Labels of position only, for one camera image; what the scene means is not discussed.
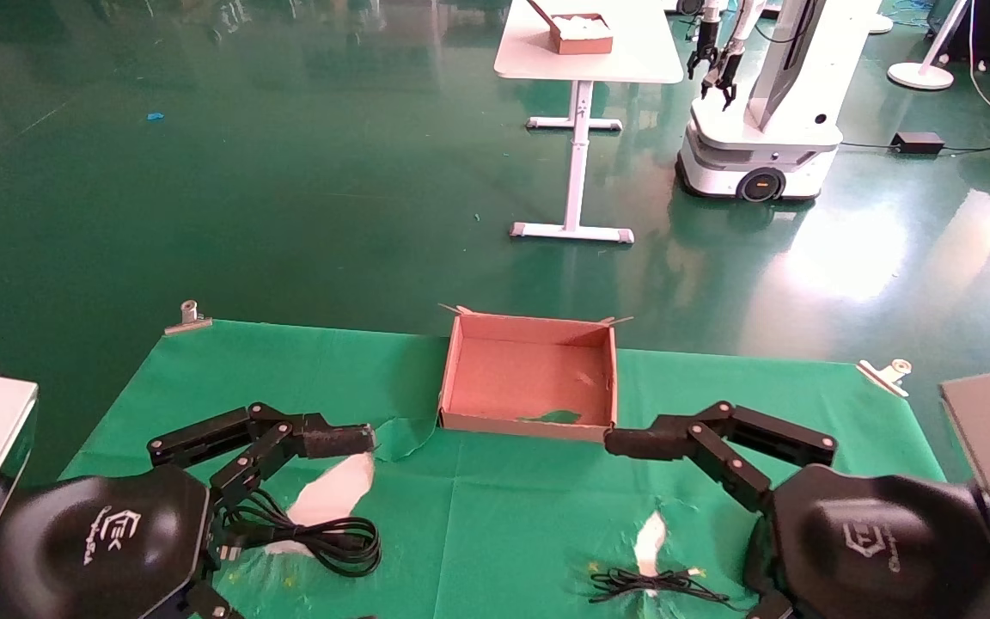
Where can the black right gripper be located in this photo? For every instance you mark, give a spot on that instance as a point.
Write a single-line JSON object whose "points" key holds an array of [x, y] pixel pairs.
{"points": [[873, 550]]}

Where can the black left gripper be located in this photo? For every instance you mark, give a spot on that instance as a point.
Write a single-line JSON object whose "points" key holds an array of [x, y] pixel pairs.
{"points": [[108, 550]]}

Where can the white arm with black gripper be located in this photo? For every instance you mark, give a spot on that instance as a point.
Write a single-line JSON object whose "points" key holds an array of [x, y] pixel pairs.
{"points": [[704, 47], [729, 69]]}

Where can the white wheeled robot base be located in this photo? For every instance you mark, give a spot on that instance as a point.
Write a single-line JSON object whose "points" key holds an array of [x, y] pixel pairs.
{"points": [[770, 146]]}

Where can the open brown cardboard box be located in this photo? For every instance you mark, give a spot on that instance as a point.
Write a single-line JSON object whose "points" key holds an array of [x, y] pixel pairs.
{"points": [[529, 378]]}

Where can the small cardboard box white contents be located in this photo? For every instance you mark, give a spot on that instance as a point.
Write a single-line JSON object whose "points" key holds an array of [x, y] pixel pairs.
{"points": [[585, 39]]}

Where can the green table cloth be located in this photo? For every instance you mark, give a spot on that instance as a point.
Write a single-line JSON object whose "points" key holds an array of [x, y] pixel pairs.
{"points": [[504, 533]]}

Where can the silver metal binder clip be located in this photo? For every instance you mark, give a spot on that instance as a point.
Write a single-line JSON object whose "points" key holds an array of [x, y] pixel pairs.
{"points": [[188, 320], [886, 376]]}

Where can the black power adapter brick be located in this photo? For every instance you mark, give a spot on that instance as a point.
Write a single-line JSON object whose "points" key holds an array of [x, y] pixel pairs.
{"points": [[918, 142]]}

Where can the white height-adjustable table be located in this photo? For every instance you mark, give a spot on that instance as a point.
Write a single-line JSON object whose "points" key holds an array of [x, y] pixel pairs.
{"points": [[632, 52]]}

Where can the white round floor stand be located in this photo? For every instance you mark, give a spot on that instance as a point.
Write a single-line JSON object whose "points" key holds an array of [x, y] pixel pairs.
{"points": [[920, 76]]}

